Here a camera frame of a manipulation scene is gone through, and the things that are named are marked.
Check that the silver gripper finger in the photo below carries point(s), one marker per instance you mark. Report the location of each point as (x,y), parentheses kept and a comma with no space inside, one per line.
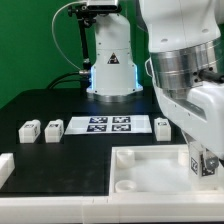
(211,160)

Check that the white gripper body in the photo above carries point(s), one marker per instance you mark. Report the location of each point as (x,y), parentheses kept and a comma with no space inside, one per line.
(200,114)

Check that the white square tabletop part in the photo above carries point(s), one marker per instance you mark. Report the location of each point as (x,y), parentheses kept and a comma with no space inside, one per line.
(147,172)

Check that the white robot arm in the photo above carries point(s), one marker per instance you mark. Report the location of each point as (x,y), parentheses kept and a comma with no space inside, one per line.
(186,64)

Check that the white U-shaped obstacle fence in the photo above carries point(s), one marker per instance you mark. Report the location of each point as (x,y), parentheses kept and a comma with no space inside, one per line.
(99,209)

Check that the white sheet with fiducial tags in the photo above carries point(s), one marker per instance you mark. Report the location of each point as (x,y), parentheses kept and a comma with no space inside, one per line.
(109,125)

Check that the black camera stand pole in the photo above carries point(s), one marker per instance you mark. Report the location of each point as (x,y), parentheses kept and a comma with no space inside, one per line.
(85,20)

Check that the grey camera on stand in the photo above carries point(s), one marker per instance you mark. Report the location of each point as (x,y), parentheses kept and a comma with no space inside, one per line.
(102,5)

